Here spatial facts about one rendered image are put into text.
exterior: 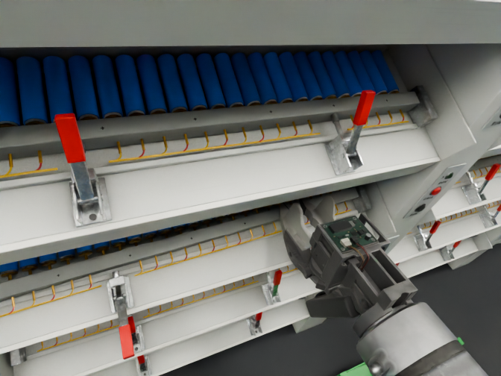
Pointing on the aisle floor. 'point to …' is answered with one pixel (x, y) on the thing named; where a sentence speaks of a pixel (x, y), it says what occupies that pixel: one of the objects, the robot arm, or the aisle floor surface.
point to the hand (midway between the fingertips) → (294, 210)
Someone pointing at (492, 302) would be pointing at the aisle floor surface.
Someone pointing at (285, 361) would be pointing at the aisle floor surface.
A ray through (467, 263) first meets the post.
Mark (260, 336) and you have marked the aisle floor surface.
